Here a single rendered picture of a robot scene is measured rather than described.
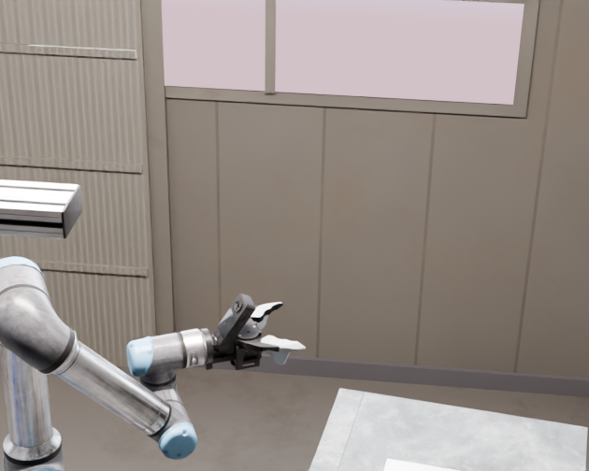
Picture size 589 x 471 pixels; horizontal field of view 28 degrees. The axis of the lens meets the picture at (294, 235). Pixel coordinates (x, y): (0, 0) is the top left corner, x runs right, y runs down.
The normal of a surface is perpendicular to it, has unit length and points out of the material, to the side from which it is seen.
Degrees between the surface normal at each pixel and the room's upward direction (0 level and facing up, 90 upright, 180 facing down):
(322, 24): 90
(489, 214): 90
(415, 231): 90
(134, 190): 90
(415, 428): 0
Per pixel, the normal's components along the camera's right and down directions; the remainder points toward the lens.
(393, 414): 0.01, -0.88
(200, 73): -0.11, 0.47
